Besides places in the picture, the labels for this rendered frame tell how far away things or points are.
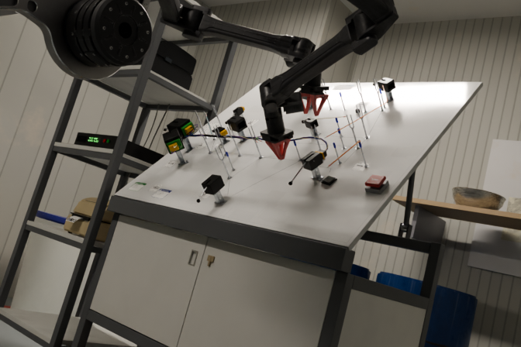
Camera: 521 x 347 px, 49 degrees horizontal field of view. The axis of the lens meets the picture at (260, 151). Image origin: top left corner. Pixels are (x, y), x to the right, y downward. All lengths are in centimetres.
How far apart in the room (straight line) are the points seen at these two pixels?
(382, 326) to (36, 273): 272
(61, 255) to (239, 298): 231
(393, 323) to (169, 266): 82
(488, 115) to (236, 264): 297
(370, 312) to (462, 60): 324
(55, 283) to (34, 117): 137
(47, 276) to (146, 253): 187
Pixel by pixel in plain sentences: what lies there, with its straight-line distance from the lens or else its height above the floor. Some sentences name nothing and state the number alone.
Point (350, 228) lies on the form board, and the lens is 173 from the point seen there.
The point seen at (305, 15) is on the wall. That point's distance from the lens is 502.
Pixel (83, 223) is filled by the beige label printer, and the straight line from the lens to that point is 267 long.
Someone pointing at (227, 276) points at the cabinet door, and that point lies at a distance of 197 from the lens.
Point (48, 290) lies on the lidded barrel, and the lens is 411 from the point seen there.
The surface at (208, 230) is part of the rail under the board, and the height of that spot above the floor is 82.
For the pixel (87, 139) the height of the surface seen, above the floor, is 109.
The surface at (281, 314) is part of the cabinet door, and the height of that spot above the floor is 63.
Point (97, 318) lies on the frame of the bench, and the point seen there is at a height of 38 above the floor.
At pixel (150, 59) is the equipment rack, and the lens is 265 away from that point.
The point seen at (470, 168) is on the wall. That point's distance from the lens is 446.
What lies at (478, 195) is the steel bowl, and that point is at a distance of 383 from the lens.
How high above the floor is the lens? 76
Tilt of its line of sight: 11 degrees up
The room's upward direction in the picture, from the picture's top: 16 degrees clockwise
